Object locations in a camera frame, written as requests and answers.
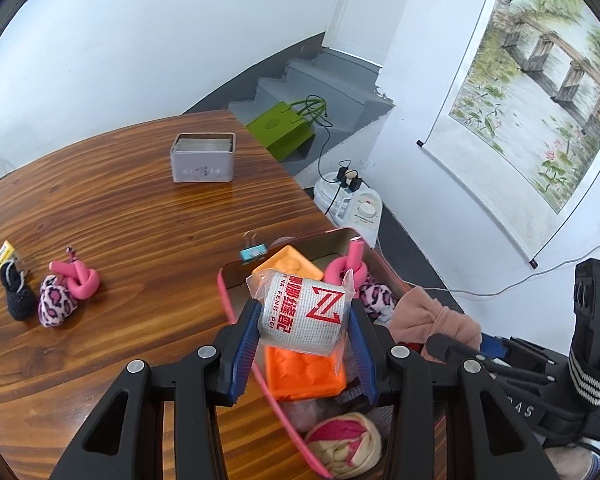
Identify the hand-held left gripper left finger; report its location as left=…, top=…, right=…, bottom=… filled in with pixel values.
left=50, top=300, right=263, bottom=480

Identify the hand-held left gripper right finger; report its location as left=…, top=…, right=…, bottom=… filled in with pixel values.
left=347, top=302, right=561, bottom=480

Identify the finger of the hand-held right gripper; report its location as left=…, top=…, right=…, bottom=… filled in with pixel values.
left=424, top=332, right=556, bottom=392
left=480, top=332, right=563, bottom=368

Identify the dusty pink knotted cloth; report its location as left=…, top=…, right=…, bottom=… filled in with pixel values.
left=390, top=287, right=482, bottom=356

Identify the plastic-wrapped white tape roll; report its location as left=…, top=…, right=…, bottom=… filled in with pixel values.
left=245, top=268, right=357, bottom=376

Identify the bright orange foam cube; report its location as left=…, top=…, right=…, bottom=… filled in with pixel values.
left=264, top=345, right=348, bottom=402

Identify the pink foam twist curler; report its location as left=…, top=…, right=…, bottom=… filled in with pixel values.
left=325, top=244, right=368, bottom=286
left=49, top=246, right=101, bottom=301

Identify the pink rectangular tin container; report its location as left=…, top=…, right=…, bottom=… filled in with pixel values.
left=217, top=226, right=448, bottom=480

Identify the leopard print sock in box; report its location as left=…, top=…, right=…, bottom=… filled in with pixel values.
left=357, top=282, right=397, bottom=323

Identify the grey and black knit sock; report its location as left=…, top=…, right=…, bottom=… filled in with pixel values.
left=334, top=381, right=395, bottom=436

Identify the light orange foam cube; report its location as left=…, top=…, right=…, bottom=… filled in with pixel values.
left=252, top=244, right=326, bottom=286

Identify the teal binder clip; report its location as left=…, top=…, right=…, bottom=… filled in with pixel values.
left=240, top=230, right=268, bottom=263

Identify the pale pink fuzzy ball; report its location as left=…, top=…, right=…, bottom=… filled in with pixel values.
left=282, top=400, right=326, bottom=433

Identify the pink and cream rolled sock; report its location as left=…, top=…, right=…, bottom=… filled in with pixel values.
left=304, top=412, right=382, bottom=478

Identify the white electric heater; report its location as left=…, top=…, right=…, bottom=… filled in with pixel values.
left=337, top=190, right=383, bottom=248

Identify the white appliance with plugs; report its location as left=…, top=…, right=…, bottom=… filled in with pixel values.
left=314, top=172, right=366, bottom=226

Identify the grey square tin box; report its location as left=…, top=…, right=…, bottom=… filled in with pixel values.
left=170, top=132, right=237, bottom=184

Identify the leopard print sock on table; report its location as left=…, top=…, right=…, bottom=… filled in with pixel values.
left=38, top=275, right=78, bottom=330

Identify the green paper gift bag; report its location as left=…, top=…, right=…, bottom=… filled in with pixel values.
left=246, top=100, right=328, bottom=162

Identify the black knitted sock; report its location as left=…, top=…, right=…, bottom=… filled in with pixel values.
left=0, top=260, right=37, bottom=320

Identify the grey concrete staircase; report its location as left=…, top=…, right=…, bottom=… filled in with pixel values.
left=227, top=47, right=396, bottom=186

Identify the white door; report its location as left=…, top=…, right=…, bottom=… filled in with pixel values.
left=325, top=0, right=421, bottom=68

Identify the black cable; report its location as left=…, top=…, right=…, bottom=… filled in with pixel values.
left=305, top=95, right=337, bottom=183

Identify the painted wall scroll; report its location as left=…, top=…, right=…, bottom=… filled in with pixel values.
left=416, top=0, right=600, bottom=271

